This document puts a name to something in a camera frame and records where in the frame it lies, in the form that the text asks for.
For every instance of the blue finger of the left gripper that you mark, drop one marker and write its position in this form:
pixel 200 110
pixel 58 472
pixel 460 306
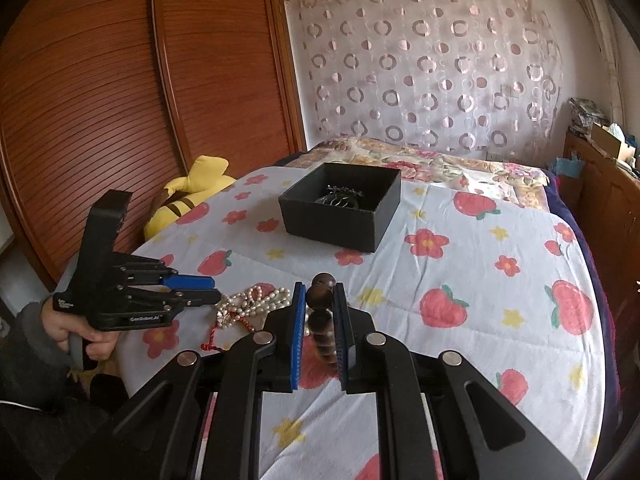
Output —
pixel 181 281

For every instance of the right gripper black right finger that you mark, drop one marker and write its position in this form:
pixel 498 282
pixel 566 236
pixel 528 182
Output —
pixel 344 337

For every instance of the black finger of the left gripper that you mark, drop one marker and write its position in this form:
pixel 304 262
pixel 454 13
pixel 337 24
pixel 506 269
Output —
pixel 195 297

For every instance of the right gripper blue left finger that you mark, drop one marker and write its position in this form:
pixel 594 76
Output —
pixel 296 328

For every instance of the person's left forearm sleeve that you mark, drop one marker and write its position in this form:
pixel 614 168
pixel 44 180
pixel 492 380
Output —
pixel 33 367

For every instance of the black open jewelry box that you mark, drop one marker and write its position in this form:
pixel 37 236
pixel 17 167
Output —
pixel 361 229

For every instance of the person's left hand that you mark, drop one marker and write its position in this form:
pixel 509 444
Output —
pixel 60 326

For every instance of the yellow striped plush toy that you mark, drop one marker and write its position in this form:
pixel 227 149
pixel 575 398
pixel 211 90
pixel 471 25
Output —
pixel 181 195

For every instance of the strawberry print white sheet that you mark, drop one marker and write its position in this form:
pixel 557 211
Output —
pixel 506 286

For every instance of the wooden louvered wardrobe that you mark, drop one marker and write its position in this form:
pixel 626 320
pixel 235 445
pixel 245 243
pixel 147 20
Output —
pixel 100 94

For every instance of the floral quilt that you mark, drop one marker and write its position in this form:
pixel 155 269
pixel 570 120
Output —
pixel 514 183

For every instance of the dark blue blanket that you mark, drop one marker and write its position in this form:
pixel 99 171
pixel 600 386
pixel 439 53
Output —
pixel 611 416

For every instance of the pink circle pattern curtain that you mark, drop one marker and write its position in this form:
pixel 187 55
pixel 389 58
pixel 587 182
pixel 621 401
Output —
pixel 473 78

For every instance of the blue plastic bag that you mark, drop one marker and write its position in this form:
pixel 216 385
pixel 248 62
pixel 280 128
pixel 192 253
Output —
pixel 567 167

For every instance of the wooden sideboard cabinet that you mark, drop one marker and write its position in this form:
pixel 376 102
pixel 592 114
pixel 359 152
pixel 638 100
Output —
pixel 607 211

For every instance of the stack of papers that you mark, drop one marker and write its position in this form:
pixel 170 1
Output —
pixel 584 114

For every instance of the side window curtain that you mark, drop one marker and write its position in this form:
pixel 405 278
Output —
pixel 616 25

